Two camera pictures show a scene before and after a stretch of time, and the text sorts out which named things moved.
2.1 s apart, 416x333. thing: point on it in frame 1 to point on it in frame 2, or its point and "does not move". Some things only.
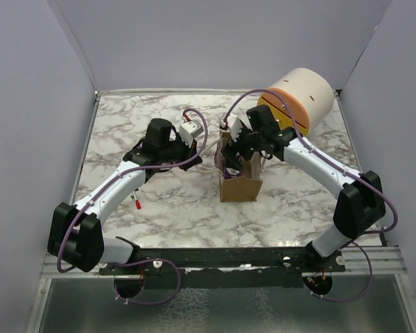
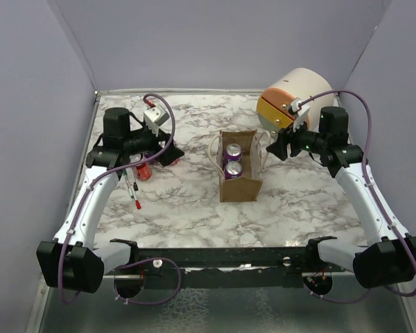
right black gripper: x=229 y=153 to x=286 y=137
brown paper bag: x=245 y=188 does not move
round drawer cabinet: x=309 y=94 does not move
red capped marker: x=138 y=205 does not move
